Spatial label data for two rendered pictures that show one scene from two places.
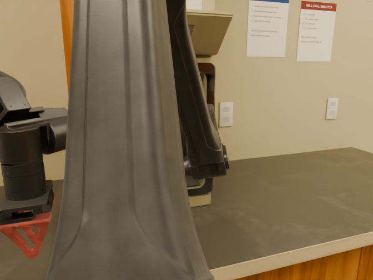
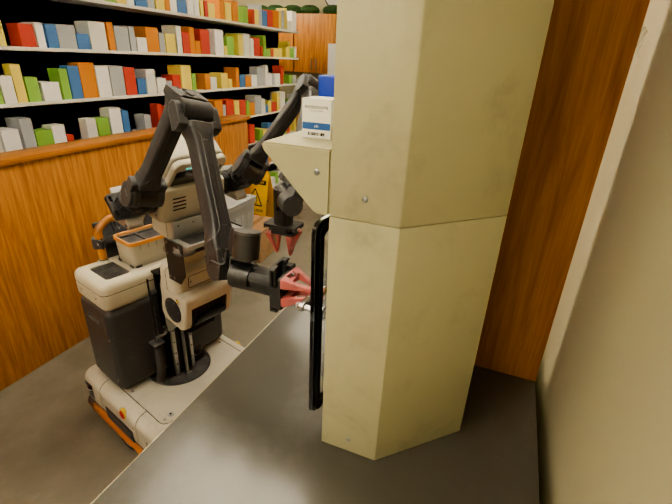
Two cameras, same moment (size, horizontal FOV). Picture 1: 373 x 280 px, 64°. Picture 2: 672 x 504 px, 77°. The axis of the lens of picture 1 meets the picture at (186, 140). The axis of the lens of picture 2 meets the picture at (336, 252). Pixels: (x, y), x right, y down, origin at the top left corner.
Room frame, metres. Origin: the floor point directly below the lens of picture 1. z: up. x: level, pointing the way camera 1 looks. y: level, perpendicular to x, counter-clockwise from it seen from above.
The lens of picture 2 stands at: (1.30, -0.53, 1.63)
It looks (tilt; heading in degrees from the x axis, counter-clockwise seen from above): 25 degrees down; 130
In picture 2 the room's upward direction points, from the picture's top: 2 degrees clockwise
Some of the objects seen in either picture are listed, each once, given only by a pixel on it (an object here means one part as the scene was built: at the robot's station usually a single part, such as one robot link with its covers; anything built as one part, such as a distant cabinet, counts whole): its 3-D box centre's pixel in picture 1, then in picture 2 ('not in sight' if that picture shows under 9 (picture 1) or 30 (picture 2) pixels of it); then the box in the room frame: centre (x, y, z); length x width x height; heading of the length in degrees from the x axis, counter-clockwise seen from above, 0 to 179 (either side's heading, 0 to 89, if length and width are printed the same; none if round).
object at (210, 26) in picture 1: (165, 33); (335, 159); (0.79, 0.05, 1.46); 0.32 x 0.11 x 0.10; 109
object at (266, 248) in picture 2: not in sight; (254, 237); (-1.52, 1.66, 0.14); 0.41 x 0.32 x 0.28; 115
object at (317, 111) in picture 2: (188, 0); (322, 117); (0.81, -0.01, 1.54); 0.05 x 0.05 x 0.06; 20
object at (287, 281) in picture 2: not in sight; (300, 291); (0.76, -0.01, 1.20); 0.09 x 0.07 x 0.07; 19
